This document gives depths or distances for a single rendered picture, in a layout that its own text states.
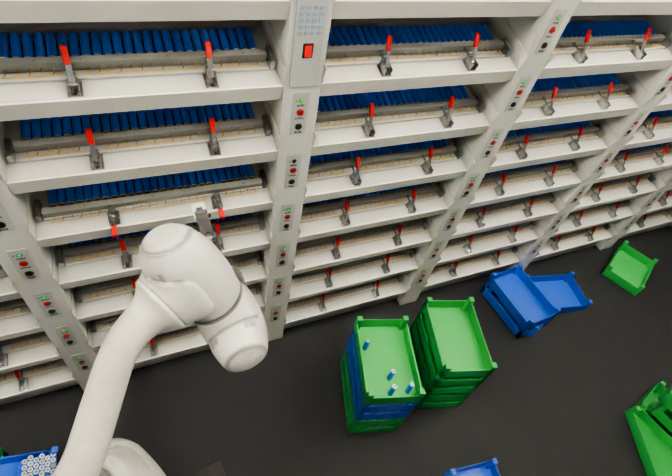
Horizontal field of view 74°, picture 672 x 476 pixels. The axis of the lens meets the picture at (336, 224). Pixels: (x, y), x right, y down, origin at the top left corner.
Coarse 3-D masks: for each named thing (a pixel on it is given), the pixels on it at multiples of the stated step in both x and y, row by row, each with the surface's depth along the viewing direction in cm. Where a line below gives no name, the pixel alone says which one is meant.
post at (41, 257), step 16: (0, 192) 97; (16, 208) 102; (16, 224) 105; (0, 240) 107; (16, 240) 108; (32, 240) 110; (0, 256) 110; (32, 256) 114; (48, 256) 120; (16, 272) 116; (48, 272) 120; (16, 288) 120; (32, 288) 122; (48, 288) 124; (32, 304) 127; (64, 304) 132; (48, 320) 134; (64, 320) 137; (48, 336) 140; (80, 336) 146; (64, 352) 149; (80, 352) 152; (96, 352) 160; (80, 384) 168
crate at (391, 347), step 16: (368, 320) 171; (384, 320) 173; (400, 320) 174; (368, 336) 172; (384, 336) 173; (400, 336) 174; (368, 352) 168; (384, 352) 169; (400, 352) 170; (368, 368) 164; (384, 368) 165; (400, 368) 166; (416, 368) 161; (368, 384) 160; (384, 384) 161; (400, 384) 162; (416, 384) 161; (368, 400) 152; (384, 400) 154; (400, 400) 155; (416, 400) 157
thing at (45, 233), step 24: (264, 168) 134; (240, 192) 131; (264, 192) 133; (96, 216) 117; (120, 216) 118; (144, 216) 120; (168, 216) 122; (192, 216) 124; (216, 216) 129; (48, 240) 112; (72, 240) 116
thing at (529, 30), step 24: (576, 0) 117; (528, 24) 123; (528, 48) 124; (552, 48) 127; (528, 72) 131; (504, 96) 135; (504, 120) 144; (480, 144) 149; (480, 168) 159; (456, 192) 165; (432, 216) 182; (432, 240) 186; (432, 264) 202
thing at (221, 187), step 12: (252, 180) 131; (156, 192) 121; (168, 192) 122; (180, 192) 123; (192, 192) 124; (204, 192) 126; (72, 204) 114; (84, 204) 115; (96, 204) 116; (108, 204) 117; (120, 204) 118; (132, 204) 120; (168, 204) 122; (48, 216) 113; (72, 216) 114
